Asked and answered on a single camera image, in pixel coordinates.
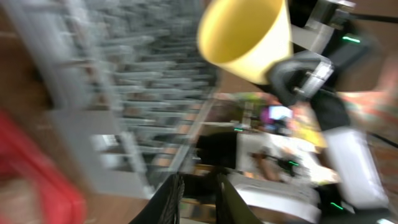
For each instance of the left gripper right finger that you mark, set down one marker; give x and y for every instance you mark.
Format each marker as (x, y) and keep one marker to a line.
(230, 207)

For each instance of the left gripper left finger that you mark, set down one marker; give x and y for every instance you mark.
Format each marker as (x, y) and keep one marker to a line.
(164, 206)

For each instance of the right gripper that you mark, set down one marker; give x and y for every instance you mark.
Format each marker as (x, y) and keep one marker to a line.
(298, 78)

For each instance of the yellow plastic cup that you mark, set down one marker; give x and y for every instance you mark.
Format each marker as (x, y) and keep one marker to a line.
(245, 37)

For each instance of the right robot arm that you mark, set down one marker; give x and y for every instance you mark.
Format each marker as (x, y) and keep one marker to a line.
(331, 44)

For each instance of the grey dishwasher rack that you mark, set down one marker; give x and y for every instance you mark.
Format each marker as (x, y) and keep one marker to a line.
(129, 88)

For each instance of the red serving tray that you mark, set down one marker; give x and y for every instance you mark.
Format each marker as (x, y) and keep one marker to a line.
(58, 201)

